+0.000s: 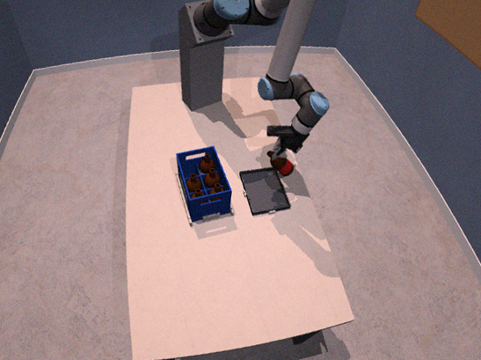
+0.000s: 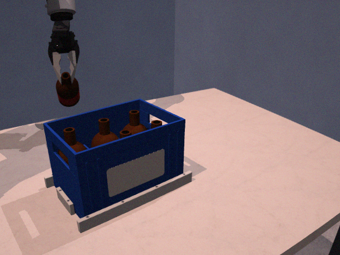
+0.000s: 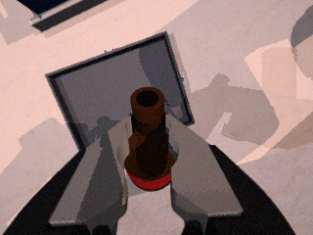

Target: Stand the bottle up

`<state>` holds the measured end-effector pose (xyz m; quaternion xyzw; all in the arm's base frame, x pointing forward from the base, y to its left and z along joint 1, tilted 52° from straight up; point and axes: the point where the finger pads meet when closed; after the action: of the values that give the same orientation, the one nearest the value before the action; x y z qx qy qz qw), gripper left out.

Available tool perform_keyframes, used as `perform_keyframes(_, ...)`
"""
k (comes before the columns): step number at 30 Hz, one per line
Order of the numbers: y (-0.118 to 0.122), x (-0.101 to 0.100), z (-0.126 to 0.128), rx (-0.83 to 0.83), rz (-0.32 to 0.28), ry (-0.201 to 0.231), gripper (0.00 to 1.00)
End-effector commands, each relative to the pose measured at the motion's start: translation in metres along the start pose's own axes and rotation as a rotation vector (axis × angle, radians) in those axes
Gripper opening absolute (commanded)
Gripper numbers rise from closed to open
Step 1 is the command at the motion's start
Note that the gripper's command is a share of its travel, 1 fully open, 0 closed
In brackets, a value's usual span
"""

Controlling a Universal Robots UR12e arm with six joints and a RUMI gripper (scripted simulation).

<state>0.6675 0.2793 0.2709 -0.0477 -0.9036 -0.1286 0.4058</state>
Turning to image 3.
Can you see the dark blue plastic crate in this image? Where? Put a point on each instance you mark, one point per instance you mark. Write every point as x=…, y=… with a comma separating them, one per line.
x=41, y=6

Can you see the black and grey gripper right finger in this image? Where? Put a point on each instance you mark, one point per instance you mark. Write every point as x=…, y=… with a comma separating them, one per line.
x=208, y=186

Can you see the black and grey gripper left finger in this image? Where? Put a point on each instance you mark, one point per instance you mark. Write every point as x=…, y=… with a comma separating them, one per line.
x=89, y=190

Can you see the grey metal rail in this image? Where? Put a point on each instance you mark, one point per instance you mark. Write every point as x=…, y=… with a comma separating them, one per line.
x=62, y=12

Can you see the brown bottle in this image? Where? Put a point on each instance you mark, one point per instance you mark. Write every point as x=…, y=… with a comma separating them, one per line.
x=149, y=162

